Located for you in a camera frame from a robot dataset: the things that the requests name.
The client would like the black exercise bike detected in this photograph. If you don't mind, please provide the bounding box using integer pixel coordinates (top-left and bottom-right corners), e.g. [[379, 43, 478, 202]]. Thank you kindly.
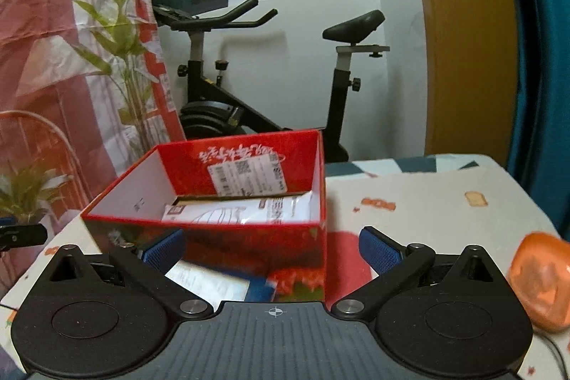
[[151, 0, 390, 163]]

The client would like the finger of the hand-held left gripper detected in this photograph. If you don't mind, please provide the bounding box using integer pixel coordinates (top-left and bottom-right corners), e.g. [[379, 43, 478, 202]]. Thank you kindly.
[[0, 217, 48, 251]]

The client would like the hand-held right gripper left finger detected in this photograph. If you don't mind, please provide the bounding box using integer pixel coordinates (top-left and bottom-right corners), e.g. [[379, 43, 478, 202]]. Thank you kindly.
[[45, 228, 214, 321]]

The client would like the yellow wooden door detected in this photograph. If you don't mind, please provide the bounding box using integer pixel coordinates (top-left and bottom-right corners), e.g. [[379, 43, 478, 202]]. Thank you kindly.
[[405, 0, 522, 167]]

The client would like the small green potted plant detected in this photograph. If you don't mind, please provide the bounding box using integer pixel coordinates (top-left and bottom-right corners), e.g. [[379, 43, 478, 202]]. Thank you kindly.
[[0, 164, 74, 229]]

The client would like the red wire chair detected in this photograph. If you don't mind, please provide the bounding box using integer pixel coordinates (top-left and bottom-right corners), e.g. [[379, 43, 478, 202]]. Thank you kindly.
[[0, 109, 90, 287]]

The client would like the orange plastic object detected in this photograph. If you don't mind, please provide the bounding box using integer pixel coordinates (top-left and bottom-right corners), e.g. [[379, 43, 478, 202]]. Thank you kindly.
[[508, 231, 570, 334]]

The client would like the printed tablecloth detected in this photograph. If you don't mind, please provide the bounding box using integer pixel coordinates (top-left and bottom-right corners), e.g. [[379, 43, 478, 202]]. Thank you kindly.
[[0, 154, 570, 380]]

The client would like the white and blue packet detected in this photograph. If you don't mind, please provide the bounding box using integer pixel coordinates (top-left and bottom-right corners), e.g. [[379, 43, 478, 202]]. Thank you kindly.
[[165, 260, 278, 303]]

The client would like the red strawberry print box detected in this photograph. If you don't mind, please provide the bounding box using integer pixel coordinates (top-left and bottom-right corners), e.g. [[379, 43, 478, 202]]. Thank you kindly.
[[80, 130, 329, 309]]

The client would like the tall green bamboo plant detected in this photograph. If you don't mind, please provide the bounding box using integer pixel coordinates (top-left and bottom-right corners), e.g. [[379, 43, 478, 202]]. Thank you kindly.
[[71, 0, 172, 158]]

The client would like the black cable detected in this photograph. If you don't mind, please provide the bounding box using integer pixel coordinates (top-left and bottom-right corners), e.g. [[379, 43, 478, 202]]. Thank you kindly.
[[541, 331, 570, 380]]

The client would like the white plastic packet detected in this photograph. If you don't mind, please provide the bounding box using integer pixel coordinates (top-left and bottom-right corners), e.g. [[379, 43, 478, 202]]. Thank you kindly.
[[161, 192, 312, 225]]

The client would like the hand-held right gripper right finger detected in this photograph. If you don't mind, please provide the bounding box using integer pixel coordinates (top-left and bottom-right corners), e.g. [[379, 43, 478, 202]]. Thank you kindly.
[[332, 226, 508, 321]]

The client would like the blue curtain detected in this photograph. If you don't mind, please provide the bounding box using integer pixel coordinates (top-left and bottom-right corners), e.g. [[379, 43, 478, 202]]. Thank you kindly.
[[508, 0, 570, 238]]

